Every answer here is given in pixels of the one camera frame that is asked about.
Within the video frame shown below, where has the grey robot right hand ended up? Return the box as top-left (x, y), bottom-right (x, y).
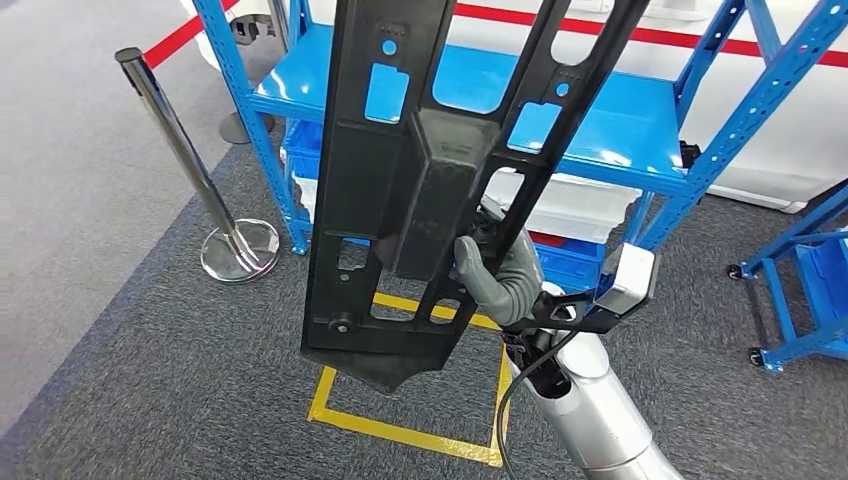
top-left (453, 228), bottom-right (546, 328)

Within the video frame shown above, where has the large black plastic car part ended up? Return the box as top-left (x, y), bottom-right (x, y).
top-left (299, 0), bottom-right (654, 395)

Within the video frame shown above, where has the large blue metal shelf rack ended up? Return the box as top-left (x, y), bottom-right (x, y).
top-left (192, 0), bottom-right (848, 256)

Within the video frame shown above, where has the yellow floor tape square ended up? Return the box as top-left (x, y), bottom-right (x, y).
top-left (306, 291), bottom-right (515, 469)

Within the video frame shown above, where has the long red barrier belt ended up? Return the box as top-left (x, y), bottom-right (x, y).
top-left (453, 3), bottom-right (848, 69)

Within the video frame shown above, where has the blue wheeled metal rack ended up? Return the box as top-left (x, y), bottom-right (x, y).
top-left (728, 178), bottom-right (848, 374)

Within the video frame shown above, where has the white car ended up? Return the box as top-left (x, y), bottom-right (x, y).
top-left (178, 0), bottom-right (848, 215)

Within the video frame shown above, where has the black stanchion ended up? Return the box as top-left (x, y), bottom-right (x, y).
top-left (218, 111), bottom-right (276, 147)

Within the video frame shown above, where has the short red barrier belt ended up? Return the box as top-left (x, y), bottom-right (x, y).
top-left (142, 0), bottom-right (241, 71)

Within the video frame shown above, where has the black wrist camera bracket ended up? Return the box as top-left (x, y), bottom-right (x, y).
top-left (501, 291), bottom-right (621, 336)

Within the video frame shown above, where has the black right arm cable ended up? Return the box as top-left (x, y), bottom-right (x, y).
top-left (494, 327), bottom-right (584, 480)

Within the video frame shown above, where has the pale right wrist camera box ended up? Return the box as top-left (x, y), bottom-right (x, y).
top-left (594, 241), bottom-right (660, 316)

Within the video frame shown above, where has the chrome stanchion post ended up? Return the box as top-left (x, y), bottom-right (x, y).
top-left (114, 46), bottom-right (281, 285)

